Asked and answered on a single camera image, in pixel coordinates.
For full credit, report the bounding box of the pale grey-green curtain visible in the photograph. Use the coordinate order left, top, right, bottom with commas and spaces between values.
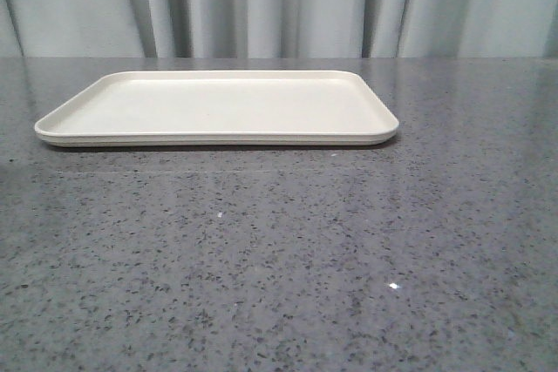
1, 0, 557, 58

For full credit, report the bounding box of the cream rectangular plastic tray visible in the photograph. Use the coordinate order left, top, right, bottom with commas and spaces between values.
34, 70, 399, 147

